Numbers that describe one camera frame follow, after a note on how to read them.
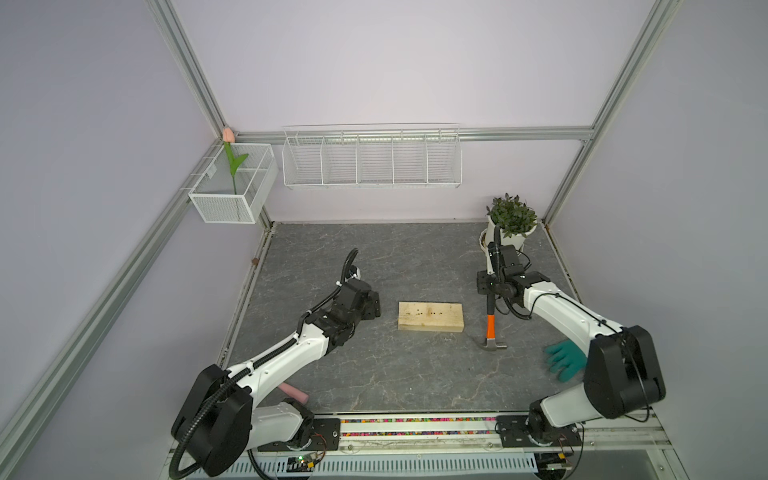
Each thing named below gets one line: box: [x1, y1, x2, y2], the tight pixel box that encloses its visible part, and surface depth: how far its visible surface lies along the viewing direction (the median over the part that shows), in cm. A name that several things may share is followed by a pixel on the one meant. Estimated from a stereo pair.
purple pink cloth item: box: [278, 382, 309, 404], surface depth 81 cm
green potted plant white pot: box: [486, 193, 538, 255], surface depth 101 cm
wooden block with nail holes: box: [398, 301, 464, 333], surface depth 93 cm
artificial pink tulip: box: [223, 128, 249, 195], surface depth 91 cm
